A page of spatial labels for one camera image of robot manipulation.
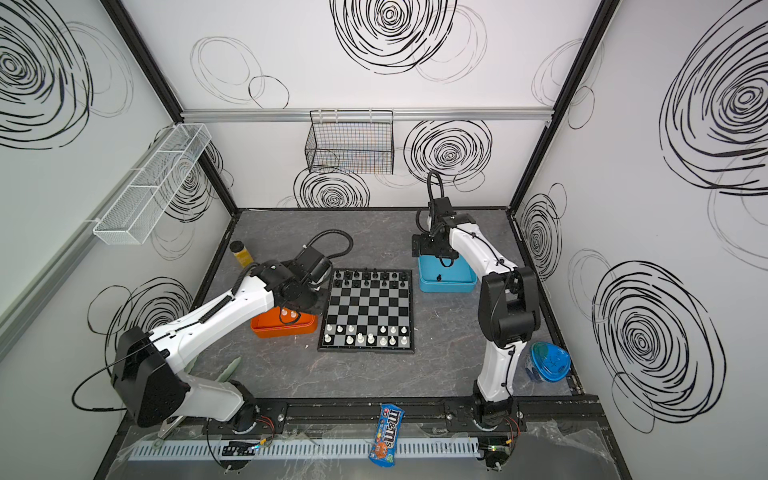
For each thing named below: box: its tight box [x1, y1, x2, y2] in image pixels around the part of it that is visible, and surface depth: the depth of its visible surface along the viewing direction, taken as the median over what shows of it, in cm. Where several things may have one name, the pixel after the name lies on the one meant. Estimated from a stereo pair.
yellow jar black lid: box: [229, 240, 254, 269], surface depth 100 cm
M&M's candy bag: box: [368, 403, 405, 468], surface depth 72 cm
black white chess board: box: [317, 268, 415, 353], surface depth 91 cm
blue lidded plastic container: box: [530, 342, 571, 382], surface depth 75 cm
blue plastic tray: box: [417, 255, 478, 293], surface depth 98 cm
